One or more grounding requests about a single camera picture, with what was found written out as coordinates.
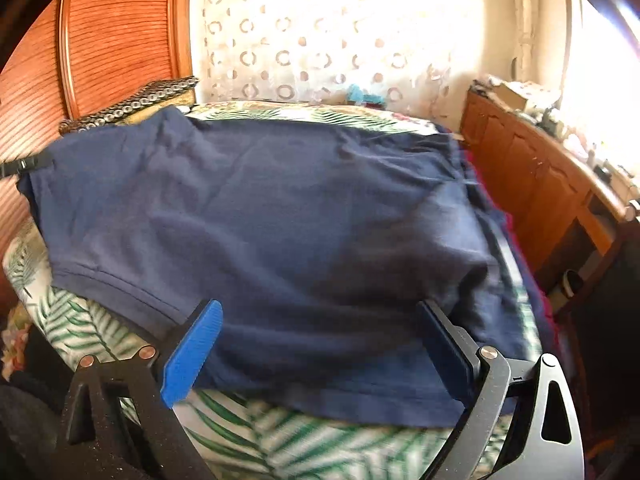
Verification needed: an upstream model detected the dark cloth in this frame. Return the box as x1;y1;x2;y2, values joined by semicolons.
0;370;71;480

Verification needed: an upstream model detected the navy blue bedsheet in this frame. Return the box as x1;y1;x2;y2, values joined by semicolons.
440;125;548;356

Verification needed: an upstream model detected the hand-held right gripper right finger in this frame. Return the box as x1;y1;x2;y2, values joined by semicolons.
417;300;584;480

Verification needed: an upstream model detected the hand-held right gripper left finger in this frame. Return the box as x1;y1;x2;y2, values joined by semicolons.
55;300;224;480

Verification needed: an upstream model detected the navy medallion print cloth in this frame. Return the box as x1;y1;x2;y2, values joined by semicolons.
59;75;201;136

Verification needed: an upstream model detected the wooden louvred wardrobe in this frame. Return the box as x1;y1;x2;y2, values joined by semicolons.
0;0;196;311

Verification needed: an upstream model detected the window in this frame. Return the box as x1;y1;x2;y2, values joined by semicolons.
565;0;640;161

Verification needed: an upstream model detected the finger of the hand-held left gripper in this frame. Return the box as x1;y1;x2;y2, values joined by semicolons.
0;155;54;179

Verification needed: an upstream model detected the wooden cabinet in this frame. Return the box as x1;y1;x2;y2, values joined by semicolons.
460;85;640;281

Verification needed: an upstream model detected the palm leaf print sheet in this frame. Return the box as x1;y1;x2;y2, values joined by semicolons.
2;100;541;480

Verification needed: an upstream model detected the clutter of small desk items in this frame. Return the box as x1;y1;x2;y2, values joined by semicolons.
530;100;640;201

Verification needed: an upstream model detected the small blue object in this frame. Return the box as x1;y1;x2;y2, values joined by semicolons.
347;84;388;108

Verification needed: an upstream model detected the navy blue t-shirt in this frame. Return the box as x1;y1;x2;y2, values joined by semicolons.
17;107;546;428

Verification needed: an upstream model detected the white circle pattern curtain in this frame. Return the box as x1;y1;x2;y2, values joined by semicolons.
192;0;501;111

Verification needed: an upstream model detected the floral blanket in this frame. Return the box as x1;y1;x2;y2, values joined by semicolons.
0;310;43;381

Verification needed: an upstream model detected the small white container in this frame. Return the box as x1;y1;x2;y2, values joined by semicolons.
560;270;584;299

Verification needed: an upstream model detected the cardboard box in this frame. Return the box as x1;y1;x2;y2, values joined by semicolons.
492;80;543;111

